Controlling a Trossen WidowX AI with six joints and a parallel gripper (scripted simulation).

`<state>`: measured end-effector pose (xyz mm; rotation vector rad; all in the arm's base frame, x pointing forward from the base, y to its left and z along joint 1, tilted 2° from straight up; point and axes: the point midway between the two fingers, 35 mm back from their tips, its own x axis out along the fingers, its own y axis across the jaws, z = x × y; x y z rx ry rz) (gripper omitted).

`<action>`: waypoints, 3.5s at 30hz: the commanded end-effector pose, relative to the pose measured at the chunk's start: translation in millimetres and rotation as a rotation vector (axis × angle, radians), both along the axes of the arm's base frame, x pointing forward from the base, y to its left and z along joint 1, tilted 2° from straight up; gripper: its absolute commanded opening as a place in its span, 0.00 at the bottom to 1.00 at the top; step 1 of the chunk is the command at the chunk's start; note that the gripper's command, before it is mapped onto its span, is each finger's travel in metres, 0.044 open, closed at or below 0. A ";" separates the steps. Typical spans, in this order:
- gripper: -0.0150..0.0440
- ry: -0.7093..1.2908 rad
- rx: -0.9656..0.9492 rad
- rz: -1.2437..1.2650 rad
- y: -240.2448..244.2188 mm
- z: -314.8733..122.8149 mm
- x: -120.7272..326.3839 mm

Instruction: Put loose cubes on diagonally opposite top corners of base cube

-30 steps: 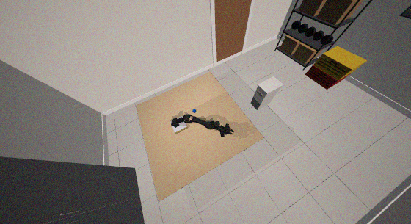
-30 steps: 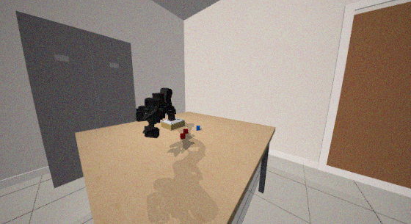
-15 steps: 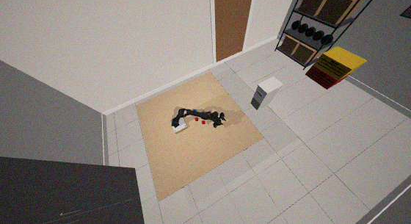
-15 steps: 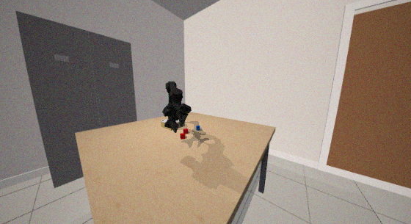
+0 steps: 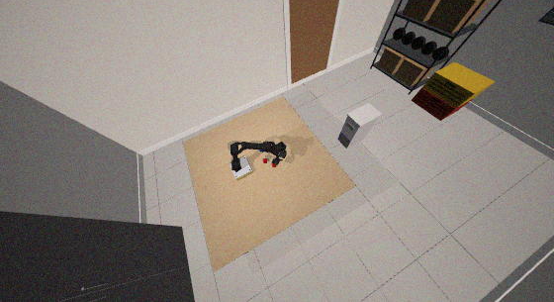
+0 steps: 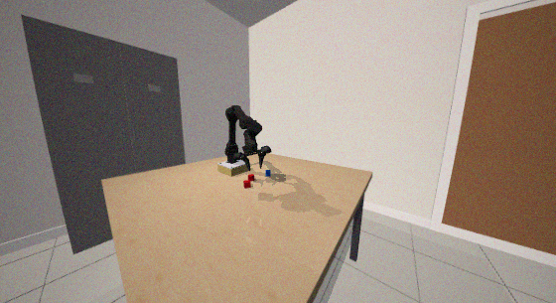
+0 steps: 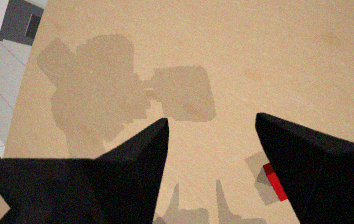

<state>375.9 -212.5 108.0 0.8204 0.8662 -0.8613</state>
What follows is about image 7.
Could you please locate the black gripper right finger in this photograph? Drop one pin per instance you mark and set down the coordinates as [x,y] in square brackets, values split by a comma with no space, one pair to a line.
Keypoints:
[315,169]

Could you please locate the red cube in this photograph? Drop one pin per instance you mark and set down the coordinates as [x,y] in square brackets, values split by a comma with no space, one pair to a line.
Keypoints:
[274,181]

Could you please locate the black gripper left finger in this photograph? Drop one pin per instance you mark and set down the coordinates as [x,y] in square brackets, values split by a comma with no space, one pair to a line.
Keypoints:
[118,187]

